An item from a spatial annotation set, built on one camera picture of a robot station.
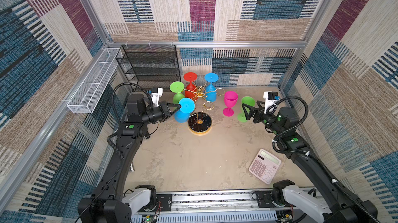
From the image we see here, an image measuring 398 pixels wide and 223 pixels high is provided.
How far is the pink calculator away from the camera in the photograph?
2.65ft

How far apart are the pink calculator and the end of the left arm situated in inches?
20.9

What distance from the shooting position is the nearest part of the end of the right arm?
2.11 ft

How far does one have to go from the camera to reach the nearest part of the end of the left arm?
2.06ft

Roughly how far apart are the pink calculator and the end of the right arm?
29 cm

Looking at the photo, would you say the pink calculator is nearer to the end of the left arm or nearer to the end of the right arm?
the end of the right arm

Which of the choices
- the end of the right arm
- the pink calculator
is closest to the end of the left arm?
the end of the right arm
